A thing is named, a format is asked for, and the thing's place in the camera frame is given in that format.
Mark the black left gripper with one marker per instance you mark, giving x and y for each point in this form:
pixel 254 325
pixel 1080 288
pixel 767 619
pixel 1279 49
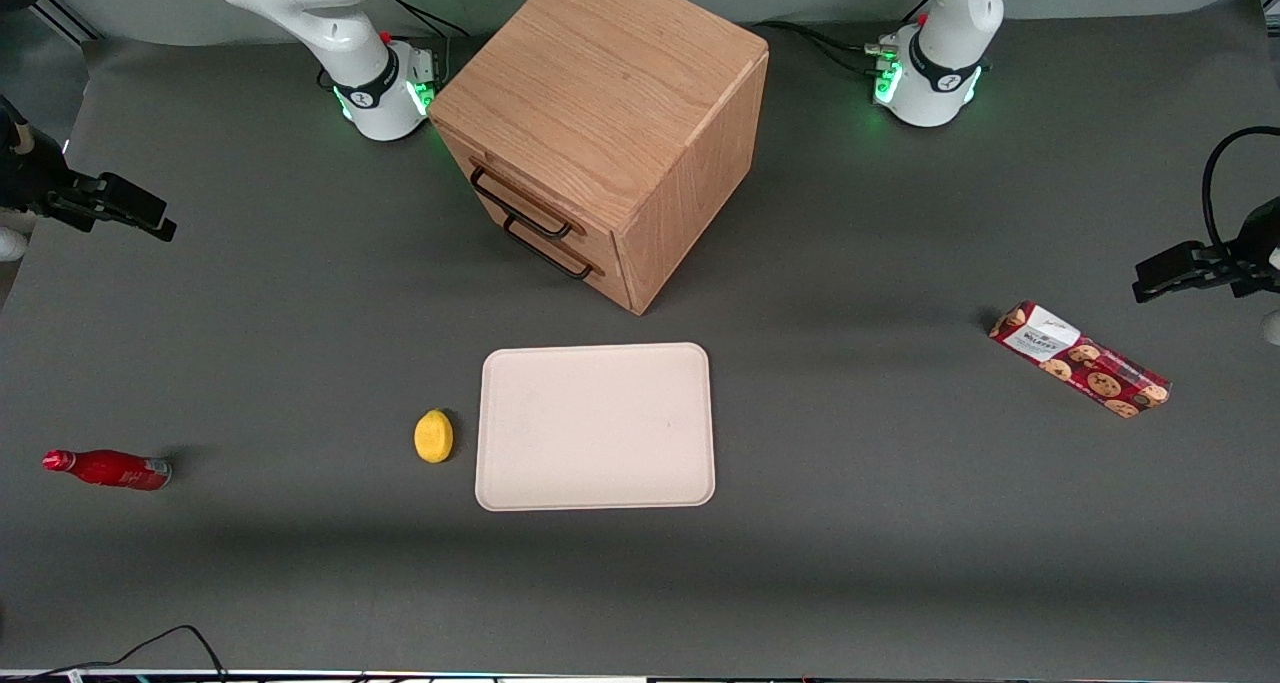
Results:
pixel 1253 246

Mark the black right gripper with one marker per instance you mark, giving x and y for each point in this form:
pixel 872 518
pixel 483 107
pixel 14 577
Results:
pixel 28 176

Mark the wooden two-drawer cabinet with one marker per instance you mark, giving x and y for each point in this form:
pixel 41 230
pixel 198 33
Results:
pixel 600 83

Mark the white edge fixture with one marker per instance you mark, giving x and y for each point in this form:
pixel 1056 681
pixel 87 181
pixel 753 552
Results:
pixel 8 245
pixel 1272 328

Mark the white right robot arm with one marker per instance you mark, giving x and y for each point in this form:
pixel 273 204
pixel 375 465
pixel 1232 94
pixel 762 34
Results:
pixel 330 23

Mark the red cookie box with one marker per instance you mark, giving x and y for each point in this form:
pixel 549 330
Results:
pixel 1080 359

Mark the red bottle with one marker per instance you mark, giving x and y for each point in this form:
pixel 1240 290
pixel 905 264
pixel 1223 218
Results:
pixel 110 469

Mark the yellow lemon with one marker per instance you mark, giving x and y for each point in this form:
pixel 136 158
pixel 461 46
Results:
pixel 433 437

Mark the beige rectangular tray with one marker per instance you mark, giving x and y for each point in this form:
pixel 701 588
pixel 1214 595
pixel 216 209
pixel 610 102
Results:
pixel 595 428

